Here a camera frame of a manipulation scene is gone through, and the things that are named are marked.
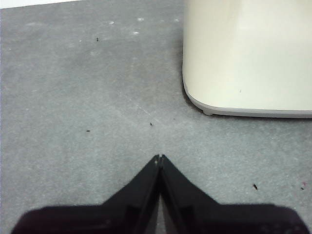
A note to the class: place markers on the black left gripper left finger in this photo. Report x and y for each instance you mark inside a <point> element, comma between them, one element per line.
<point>109,219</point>

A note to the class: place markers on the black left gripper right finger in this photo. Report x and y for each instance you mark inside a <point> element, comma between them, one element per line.
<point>219,219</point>

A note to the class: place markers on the cream two-slot toaster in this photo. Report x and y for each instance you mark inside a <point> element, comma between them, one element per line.
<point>243,61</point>

